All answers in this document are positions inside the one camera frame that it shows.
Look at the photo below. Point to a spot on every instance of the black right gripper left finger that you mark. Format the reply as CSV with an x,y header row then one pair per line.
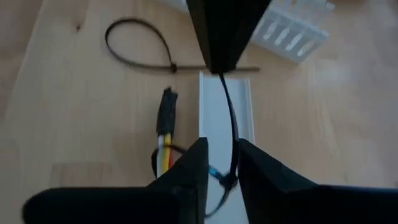
x,y
186,186

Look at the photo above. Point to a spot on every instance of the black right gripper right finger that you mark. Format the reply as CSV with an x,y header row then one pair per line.
x,y
273,193

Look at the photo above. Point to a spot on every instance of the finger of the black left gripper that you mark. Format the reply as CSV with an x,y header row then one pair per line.
x,y
227,31

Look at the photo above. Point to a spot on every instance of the black zip tie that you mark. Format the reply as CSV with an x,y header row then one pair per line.
x,y
173,67
234,133

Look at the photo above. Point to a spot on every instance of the white duct cover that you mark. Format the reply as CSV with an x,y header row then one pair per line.
x,y
217,109

